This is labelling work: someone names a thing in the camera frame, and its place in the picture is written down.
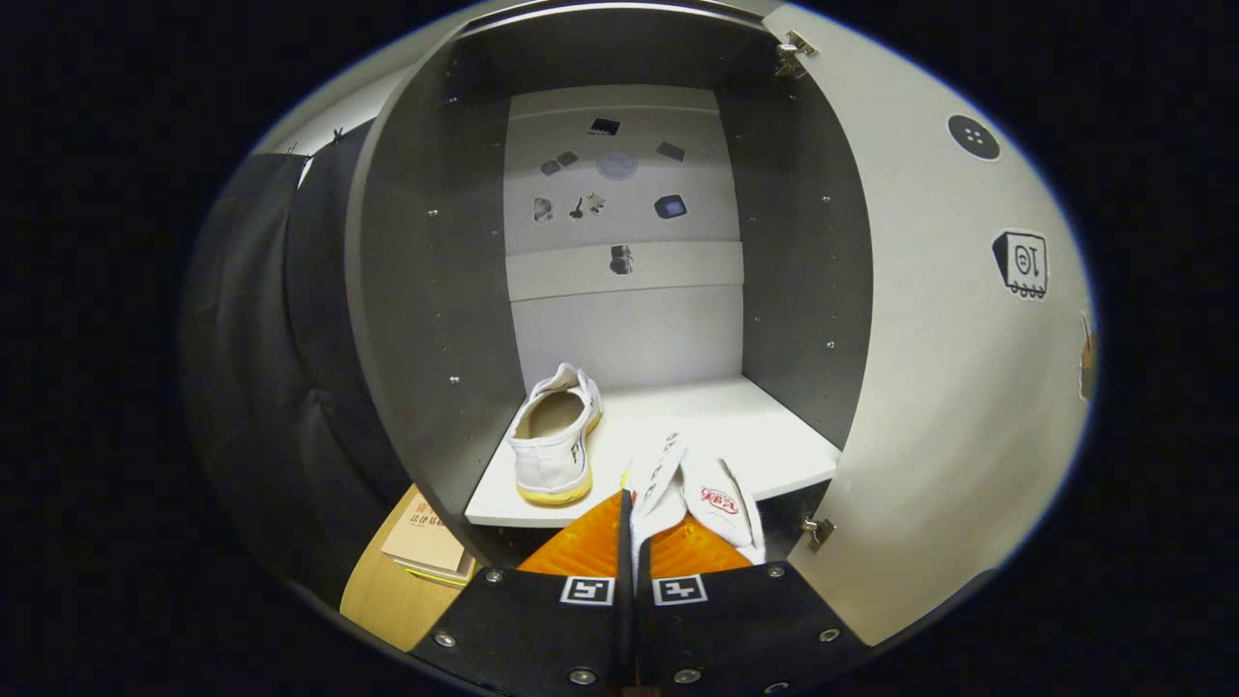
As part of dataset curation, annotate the black backdrop cloth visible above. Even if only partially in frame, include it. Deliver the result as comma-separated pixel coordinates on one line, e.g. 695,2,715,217
179,121,417,582

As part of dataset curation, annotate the stack of books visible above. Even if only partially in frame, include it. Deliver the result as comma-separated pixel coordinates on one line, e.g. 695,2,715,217
380,484,477,589

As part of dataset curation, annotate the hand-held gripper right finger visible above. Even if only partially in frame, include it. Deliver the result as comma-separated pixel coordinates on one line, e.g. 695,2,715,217
634,513,872,693

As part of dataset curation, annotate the white canvas shoe red logo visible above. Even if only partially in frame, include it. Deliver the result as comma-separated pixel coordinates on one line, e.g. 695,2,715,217
624,433,768,582

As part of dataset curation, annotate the beige shoe cabinet door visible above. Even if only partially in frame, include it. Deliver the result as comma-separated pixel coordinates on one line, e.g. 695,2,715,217
762,5,1100,648

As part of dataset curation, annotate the white canvas shoe yellow sole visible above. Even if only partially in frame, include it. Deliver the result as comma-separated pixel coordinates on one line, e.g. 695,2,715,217
506,363,603,506

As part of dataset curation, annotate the grey shoe cabinet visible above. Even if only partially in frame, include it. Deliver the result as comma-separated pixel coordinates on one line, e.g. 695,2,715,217
346,0,872,572

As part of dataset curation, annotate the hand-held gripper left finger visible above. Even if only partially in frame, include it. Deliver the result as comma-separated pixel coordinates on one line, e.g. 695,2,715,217
408,489,635,693

